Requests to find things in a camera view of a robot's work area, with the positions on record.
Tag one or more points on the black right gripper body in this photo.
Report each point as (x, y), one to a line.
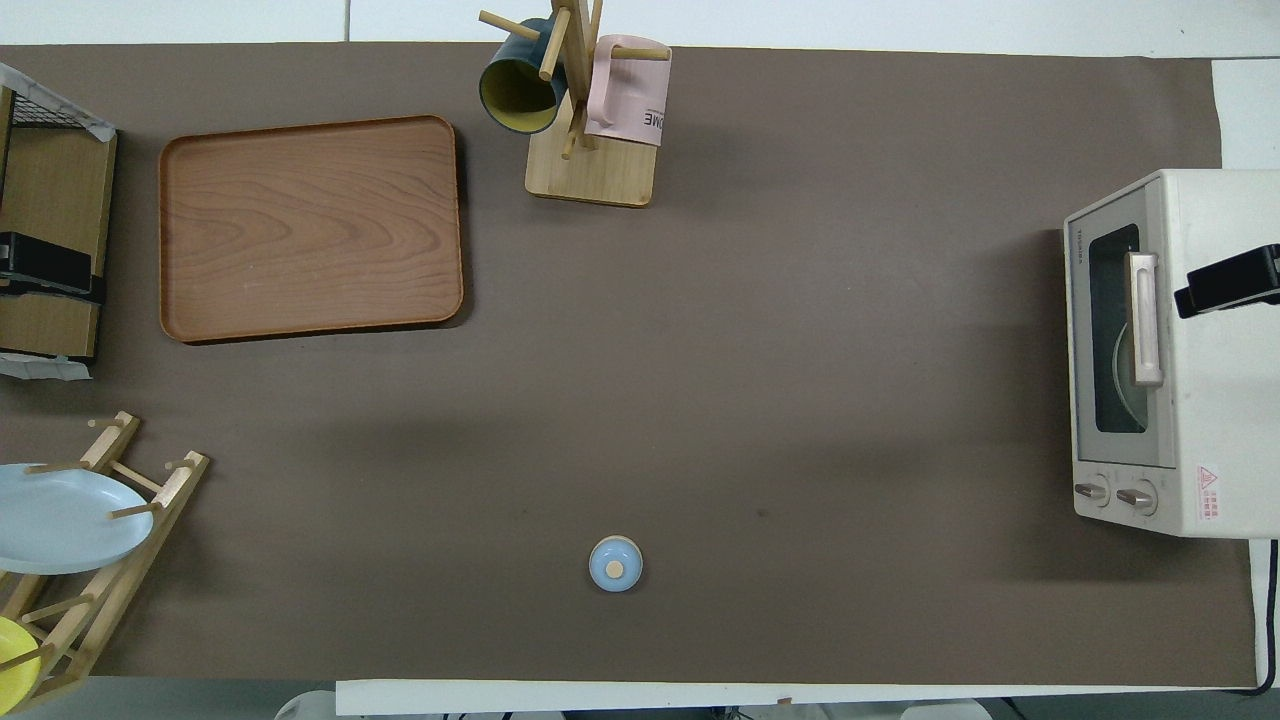
(1250, 275)

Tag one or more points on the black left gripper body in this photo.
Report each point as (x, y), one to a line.
(30, 262)

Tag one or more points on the white toaster oven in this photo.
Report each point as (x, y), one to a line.
(1215, 400)

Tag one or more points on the silver oven knob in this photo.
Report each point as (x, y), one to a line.
(1090, 492)
(1136, 499)

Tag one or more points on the wooden shelf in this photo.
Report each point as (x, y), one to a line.
(55, 190)

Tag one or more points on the white crumpled tape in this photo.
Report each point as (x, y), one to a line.
(45, 366)

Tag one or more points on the wooden dish rack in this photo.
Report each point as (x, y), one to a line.
(150, 510)

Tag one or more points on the light blue plate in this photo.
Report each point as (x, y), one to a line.
(60, 520)

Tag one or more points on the brown wooden tray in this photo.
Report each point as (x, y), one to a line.
(310, 228)

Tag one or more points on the yellow plate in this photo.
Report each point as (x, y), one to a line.
(15, 665)

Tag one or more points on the brown table mat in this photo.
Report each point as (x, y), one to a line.
(760, 350)

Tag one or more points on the dark blue mug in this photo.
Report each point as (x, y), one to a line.
(520, 95)

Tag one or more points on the wooden mug tree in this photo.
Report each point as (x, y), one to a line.
(595, 175)

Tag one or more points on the pink mug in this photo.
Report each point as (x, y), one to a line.
(628, 100)

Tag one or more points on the blue bell with wooden knob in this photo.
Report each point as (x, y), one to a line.
(615, 565)

